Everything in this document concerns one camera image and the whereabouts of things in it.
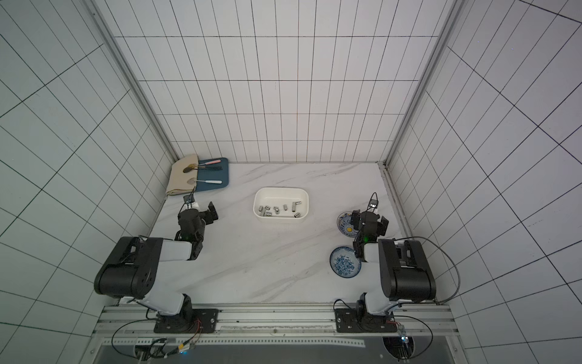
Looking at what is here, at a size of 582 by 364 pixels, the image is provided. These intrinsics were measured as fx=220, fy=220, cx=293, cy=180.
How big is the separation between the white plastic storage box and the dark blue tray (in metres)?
0.22

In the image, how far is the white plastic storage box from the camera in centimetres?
100

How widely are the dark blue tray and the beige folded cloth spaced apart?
0.06ft

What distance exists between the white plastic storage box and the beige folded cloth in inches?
13.9

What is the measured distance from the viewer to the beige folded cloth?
3.61ft

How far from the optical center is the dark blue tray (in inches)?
43.8
